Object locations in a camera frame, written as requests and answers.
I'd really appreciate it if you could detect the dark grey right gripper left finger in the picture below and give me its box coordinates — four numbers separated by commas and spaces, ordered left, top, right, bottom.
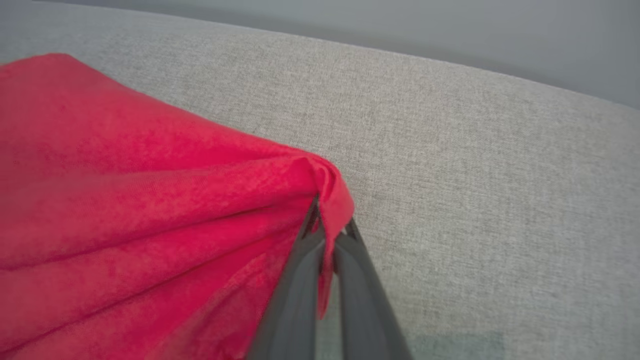
245, 196, 327, 360

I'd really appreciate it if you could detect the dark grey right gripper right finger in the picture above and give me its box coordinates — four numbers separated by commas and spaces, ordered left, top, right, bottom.
332, 217, 414, 360

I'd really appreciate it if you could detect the red t-shirt with white sleeves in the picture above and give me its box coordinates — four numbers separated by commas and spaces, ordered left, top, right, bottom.
0, 52, 356, 360

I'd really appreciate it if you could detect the grey fabric sofa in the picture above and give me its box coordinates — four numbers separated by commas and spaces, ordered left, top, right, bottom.
0, 0, 640, 360

